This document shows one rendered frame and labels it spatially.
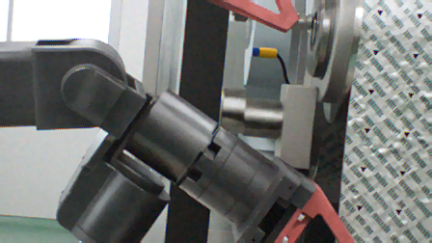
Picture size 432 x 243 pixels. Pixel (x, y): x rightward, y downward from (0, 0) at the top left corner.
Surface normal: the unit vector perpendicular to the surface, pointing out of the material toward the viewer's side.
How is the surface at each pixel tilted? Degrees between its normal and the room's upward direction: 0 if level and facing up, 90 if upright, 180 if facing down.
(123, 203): 92
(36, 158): 90
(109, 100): 98
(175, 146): 96
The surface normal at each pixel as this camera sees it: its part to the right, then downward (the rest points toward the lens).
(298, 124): 0.01, 0.05
